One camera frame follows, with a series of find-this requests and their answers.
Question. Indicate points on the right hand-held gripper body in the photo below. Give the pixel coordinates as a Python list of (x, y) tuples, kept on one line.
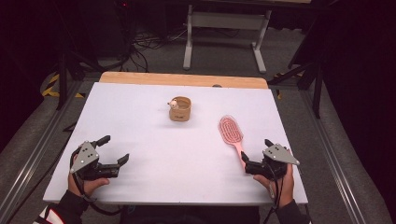
[(274, 161)]

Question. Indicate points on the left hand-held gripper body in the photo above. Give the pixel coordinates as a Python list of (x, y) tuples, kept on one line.
[(88, 161)]

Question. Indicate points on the pink hairbrush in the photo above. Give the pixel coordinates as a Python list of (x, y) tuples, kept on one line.
[(232, 132)]

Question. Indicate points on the tan round storage cup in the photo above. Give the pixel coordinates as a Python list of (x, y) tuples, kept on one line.
[(180, 109)]

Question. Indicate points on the person's left hand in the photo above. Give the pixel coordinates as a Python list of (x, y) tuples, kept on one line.
[(85, 183)]

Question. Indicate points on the person's right hand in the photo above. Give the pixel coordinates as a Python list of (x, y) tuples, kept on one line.
[(281, 186)]

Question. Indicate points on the white table sheet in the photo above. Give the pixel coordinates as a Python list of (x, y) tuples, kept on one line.
[(155, 146)]

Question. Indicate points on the black tripod stand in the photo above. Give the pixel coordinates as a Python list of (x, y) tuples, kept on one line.
[(70, 56), (306, 71)]

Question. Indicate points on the wooden board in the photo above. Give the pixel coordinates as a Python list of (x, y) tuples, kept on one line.
[(183, 79)]

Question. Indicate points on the aluminium floor rail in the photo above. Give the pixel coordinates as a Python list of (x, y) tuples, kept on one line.
[(31, 149), (333, 155)]

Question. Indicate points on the grey metal table frame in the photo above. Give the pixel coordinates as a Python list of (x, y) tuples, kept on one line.
[(225, 34)]

